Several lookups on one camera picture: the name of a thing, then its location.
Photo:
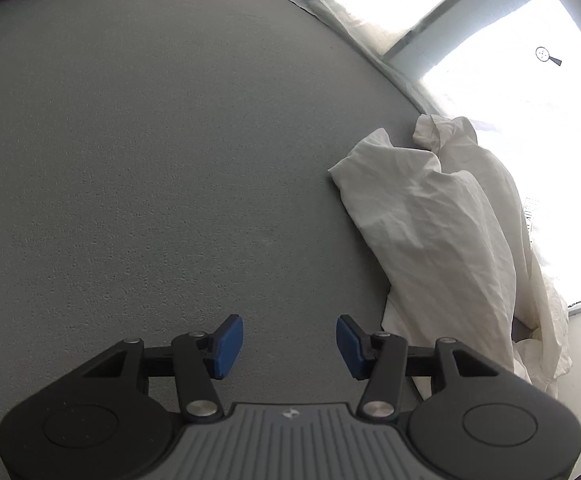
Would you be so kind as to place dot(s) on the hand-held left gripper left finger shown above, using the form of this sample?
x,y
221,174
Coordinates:
x,y
228,345

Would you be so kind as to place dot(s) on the printed translucent window sheet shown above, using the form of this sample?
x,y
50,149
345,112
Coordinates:
x,y
520,110

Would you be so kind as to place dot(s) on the grey window frame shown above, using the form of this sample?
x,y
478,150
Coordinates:
x,y
450,12

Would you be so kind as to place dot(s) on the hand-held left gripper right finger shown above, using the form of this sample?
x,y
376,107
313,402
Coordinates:
x,y
350,345

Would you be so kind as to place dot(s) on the white pants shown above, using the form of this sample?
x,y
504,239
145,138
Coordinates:
x,y
420,220

